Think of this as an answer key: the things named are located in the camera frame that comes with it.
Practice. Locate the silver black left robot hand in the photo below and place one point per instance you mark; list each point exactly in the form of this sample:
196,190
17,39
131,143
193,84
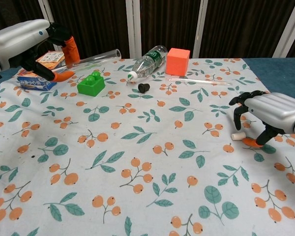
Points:
19,34

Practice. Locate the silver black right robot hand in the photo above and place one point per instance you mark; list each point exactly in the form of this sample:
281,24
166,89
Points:
275,108

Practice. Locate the white rubber stopper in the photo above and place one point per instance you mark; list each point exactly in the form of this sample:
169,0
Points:
238,136

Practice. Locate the large clear test tube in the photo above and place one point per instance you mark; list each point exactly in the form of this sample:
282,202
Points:
100,57

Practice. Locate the black rubber stopper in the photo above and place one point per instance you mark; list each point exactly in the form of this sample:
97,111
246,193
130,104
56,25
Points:
143,88

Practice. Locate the blue orange snack box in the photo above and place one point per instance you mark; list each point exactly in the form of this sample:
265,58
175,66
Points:
32,83

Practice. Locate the dark brown pleated curtain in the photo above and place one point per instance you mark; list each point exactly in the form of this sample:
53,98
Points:
96,24

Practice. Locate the clear plastic dropper pipette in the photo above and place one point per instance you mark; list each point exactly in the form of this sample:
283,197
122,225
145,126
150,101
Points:
199,81

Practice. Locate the green toy building brick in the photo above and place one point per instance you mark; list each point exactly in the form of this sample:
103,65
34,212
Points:
91,87

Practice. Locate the orange cube block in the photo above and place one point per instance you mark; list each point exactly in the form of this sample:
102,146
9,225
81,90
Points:
177,62

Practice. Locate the white orange-fruit print tablecloth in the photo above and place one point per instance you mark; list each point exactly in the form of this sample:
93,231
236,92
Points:
162,137

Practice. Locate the clear plastic water bottle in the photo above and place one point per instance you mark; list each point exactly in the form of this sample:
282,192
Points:
147,65

